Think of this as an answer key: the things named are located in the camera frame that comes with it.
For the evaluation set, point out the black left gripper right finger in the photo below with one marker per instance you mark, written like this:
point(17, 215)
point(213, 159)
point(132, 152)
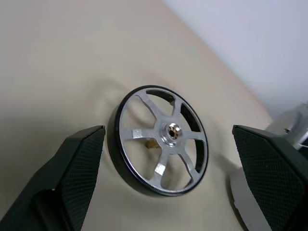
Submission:
point(269, 173)

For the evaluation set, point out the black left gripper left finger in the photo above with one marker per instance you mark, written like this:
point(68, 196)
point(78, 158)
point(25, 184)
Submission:
point(60, 173)

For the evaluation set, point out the grey housing lid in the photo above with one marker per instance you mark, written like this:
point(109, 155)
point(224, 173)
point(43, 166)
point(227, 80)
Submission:
point(243, 192)

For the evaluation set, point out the silver spoked rotor black rim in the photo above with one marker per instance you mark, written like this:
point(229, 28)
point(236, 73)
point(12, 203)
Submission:
point(168, 142)

